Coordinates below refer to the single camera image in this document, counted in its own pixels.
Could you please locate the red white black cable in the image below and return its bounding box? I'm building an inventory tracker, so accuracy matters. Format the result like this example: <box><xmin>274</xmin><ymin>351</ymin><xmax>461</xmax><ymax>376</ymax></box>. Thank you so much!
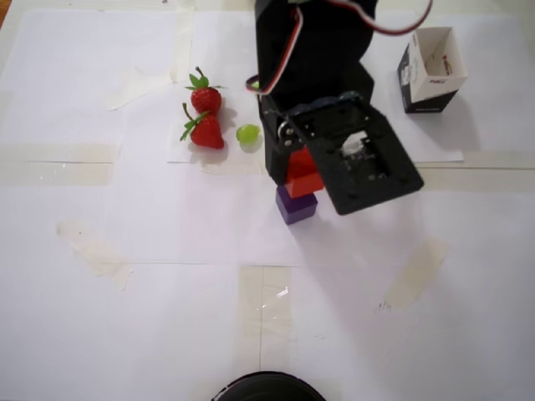
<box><xmin>244</xmin><ymin>2</ymin><xmax>305</xmax><ymax>98</ymax></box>
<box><xmin>354</xmin><ymin>0</ymin><xmax>435</xmax><ymax>37</ymax></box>

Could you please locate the beige masking tape strip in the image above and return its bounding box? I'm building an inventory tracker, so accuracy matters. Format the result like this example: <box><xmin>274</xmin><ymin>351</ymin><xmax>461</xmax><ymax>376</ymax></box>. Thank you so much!
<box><xmin>380</xmin><ymin>236</ymin><xmax>451</xmax><ymax>313</ymax></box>
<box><xmin>55</xmin><ymin>217</ymin><xmax>135</xmax><ymax>292</ymax></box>
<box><xmin>105</xmin><ymin>65</ymin><xmax>179</xmax><ymax>112</ymax></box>

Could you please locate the white paper sheet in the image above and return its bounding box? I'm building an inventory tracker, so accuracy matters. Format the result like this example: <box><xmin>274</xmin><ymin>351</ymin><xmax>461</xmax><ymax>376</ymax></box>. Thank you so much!
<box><xmin>166</xmin><ymin>8</ymin><xmax>466</xmax><ymax>164</ymax></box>

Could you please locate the white and black cardboard box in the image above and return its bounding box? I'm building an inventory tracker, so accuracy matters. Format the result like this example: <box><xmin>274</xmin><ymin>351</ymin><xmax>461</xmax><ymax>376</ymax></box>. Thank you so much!
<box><xmin>396</xmin><ymin>26</ymin><xmax>469</xmax><ymax>114</ymax></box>

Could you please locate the clear tape strip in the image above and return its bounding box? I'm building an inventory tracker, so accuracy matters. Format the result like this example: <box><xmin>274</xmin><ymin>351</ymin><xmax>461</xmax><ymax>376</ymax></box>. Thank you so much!
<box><xmin>0</xmin><ymin>143</ymin><xmax>117</xmax><ymax>188</ymax></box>
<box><xmin>415</xmin><ymin>150</ymin><xmax>535</xmax><ymax>192</ymax></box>
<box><xmin>237</xmin><ymin>265</ymin><xmax>293</xmax><ymax>379</ymax></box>
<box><xmin>170</xmin><ymin>0</ymin><xmax>196</xmax><ymax>84</ymax></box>

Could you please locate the red wooden cube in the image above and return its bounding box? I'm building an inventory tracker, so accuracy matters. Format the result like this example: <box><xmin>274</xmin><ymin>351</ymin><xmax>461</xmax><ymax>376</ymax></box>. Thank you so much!
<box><xmin>285</xmin><ymin>146</ymin><xmax>325</xmax><ymax>200</ymax></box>

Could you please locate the red plastic strawberry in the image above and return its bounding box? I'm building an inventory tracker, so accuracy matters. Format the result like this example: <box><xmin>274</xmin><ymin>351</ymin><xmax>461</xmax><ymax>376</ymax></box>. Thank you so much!
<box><xmin>185</xmin><ymin>65</ymin><xmax>229</xmax><ymax>116</ymax></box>
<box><xmin>179</xmin><ymin>102</ymin><xmax>226</xmax><ymax>150</ymax></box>

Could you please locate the black round dome object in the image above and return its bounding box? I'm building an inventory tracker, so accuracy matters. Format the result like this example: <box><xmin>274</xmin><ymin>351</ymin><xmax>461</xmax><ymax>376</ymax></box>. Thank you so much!
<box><xmin>211</xmin><ymin>370</ymin><xmax>327</xmax><ymax>401</ymax></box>

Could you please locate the purple wooden cube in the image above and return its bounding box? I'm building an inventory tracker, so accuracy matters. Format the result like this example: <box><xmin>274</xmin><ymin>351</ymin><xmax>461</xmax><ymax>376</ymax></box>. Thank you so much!
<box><xmin>274</xmin><ymin>185</ymin><xmax>319</xmax><ymax>226</ymax></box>

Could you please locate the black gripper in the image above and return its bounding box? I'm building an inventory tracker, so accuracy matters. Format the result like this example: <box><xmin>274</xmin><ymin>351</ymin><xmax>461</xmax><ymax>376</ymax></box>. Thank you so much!
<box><xmin>257</xmin><ymin>60</ymin><xmax>375</xmax><ymax>187</ymax></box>

